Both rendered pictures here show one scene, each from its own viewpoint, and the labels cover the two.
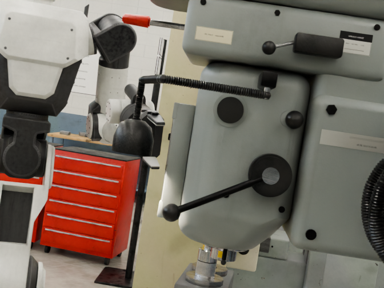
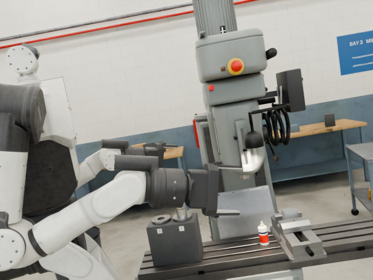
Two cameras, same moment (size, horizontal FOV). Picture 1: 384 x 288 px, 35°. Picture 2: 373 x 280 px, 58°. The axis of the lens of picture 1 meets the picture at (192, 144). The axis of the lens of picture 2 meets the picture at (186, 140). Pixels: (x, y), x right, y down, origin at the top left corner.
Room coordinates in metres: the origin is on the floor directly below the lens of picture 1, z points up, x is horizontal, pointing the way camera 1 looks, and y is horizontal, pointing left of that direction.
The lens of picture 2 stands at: (1.33, 1.39, 1.68)
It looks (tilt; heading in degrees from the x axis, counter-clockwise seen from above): 7 degrees down; 271
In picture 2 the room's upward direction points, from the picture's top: 10 degrees counter-clockwise
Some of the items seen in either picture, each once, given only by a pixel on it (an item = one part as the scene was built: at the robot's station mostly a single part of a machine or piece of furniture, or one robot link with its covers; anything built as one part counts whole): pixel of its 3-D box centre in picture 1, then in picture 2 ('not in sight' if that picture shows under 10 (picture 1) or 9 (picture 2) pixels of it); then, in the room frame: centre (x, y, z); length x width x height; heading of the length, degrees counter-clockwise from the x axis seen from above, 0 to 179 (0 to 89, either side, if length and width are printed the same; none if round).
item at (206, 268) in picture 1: (206, 264); (181, 209); (1.43, -0.08, 1.19); 0.05 x 0.05 x 0.06
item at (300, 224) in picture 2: not in sight; (294, 224); (0.94, -0.03, 1.05); 0.12 x 0.06 x 0.04; 179
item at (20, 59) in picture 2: not in sight; (24, 66); (1.73, 0.48, 1.84); 0.10 x 0.07 x 0.09; 107
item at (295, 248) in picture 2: not in sight; (293, 230); (0.94, -0.05, 1.01); 0.35 x 0.15 x 0.11; 89
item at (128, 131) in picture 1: (134, 135); (253, 138); (1.09, 0.10, 1.48); 0.07 x 0.07 x 0.06
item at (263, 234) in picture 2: not in sight; (262, 232); (1.08, -0.08, 1.01); 0.04 x 0.04 x 0.11
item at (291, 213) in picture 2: not in sight; (290, 216); (0.94, -0.08, 1.07); 0.06 x 0.05 x 0.06; 179
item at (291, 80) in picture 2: not in sight; (291, 90); (0.77, -0.38, 1.62); 0.20 x 0.09 x 0.21; 88
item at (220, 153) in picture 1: (241, 156); (239, 136); (1.11, -0.09, 1.47); 0.21 x 0.19 x 0.32; 178
